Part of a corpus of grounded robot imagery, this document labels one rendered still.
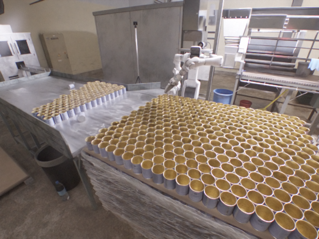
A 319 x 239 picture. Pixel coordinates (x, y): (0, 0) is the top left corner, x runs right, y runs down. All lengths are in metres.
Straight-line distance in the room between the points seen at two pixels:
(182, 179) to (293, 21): 3.20
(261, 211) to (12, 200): 2.69
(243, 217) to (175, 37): 3.18
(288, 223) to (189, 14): 2.91
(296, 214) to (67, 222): 2.04
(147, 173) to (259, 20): 3.21
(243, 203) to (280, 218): 0.14
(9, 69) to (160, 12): 4.57
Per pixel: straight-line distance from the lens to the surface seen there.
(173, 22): 3.48
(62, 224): 2.24
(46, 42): 7.66
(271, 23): 3.51
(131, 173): 0.92
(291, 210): 0.89
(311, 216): 0.91
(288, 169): 1.04
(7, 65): 6.12
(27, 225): 2.44
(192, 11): 3.07
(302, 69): 4.47
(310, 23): 3.58
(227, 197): 0.81
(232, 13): 3.57
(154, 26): 3.69
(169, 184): 0.80
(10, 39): 6.16
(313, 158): 1.24
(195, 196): 0.77
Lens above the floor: 1.79
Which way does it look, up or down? 30 degrees down
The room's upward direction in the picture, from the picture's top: straight up
